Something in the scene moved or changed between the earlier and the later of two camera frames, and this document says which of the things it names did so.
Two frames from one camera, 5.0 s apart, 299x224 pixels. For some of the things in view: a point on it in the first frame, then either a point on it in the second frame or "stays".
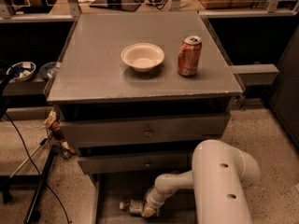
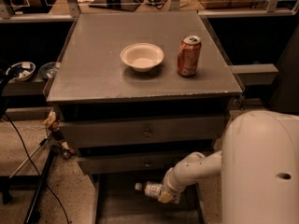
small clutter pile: (54, 135) stays
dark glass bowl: (49, 70) stays
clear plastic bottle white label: (133, 206) to (150, 189)
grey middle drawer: (136, 164) stays
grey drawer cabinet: (137, 92) stays
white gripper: (151, 202) to (169, 182)
